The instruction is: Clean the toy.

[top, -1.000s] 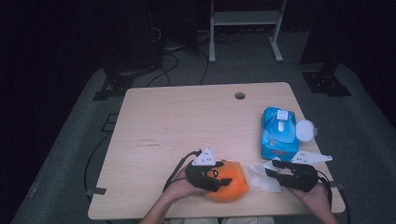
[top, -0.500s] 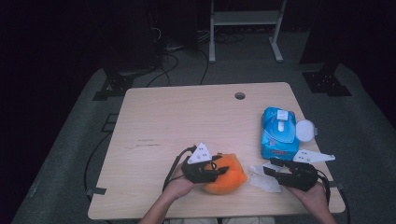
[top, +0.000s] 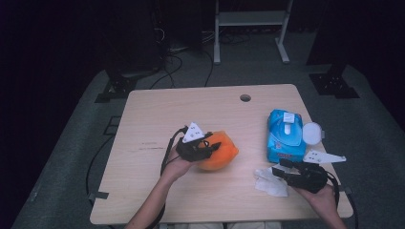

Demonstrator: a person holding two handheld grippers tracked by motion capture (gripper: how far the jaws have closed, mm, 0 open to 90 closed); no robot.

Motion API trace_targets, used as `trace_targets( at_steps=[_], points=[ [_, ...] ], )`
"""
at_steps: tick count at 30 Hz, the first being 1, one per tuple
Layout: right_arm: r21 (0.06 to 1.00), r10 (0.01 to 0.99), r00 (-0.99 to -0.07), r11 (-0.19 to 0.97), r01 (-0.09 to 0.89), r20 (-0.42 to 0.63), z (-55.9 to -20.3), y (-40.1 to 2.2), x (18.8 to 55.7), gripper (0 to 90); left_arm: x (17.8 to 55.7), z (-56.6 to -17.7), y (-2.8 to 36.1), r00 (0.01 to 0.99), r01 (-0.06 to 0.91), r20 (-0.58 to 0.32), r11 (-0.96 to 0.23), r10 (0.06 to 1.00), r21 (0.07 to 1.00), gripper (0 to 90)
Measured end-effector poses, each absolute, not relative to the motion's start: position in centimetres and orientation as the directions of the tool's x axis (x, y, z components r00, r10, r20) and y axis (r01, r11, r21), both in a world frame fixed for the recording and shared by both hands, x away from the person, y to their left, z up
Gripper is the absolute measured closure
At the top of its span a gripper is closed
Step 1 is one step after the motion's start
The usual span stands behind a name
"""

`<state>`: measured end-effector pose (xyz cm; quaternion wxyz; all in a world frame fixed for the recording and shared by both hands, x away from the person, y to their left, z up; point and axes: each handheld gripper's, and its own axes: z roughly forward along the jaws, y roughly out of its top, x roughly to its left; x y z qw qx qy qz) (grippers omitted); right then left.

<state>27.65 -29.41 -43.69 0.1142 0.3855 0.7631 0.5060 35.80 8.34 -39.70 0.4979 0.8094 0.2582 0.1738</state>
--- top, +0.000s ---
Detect person's left hand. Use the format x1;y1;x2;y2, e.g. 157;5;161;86
161;147;195;182

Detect right hand-held gripper black cable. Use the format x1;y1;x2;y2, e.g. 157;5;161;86
324;172;341;208

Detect hand-held gripper black cable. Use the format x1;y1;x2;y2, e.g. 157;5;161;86
152;126;189;229
324;172;341;208

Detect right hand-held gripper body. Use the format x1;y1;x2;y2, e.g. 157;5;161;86
286;150;347;195

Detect white metal stand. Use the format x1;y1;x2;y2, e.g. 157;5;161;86
213;0;294;66

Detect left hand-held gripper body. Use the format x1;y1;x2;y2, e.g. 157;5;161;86
175;121;212;162

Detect black stand base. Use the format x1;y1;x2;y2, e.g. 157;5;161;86
309;61;361;99
94;68;139;104

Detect person's beige trousers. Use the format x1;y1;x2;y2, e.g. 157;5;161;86
159;221;283;229

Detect blue wet wipes pack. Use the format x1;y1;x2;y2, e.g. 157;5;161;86
266;109;326;164

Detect white wet wipe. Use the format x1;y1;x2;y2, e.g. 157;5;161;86
253;166;289;198

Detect person's right hand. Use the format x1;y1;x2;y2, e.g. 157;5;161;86
294;184;338;218

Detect left hand-held gripper black cable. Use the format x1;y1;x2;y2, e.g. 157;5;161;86
152;126;189;229

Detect grey table edge bracket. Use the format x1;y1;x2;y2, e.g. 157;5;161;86
337;184;353;196
88;191;110;201

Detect looped black floor cable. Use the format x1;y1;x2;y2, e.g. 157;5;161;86
149;53;184;91

